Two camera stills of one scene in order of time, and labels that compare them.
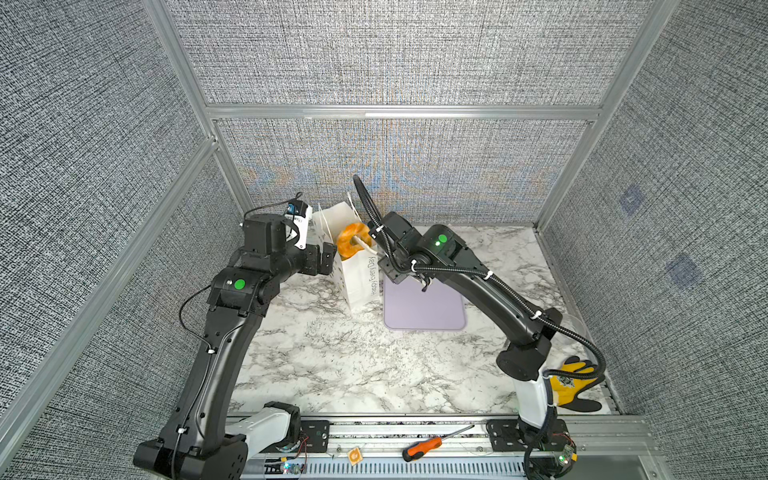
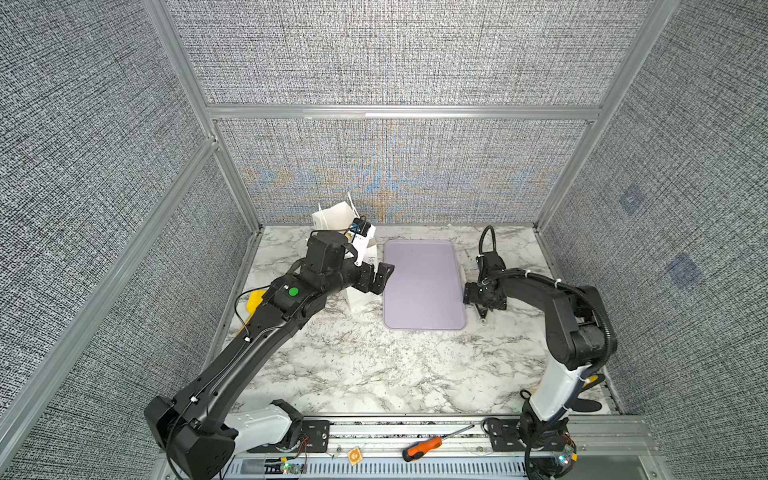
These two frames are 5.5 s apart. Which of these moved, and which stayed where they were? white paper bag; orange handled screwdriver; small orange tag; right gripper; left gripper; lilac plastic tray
Moved: left gripper; right gripper
Stayed: white paper bag; small orange tag; lilac plastic tray; orange handled screwdriver
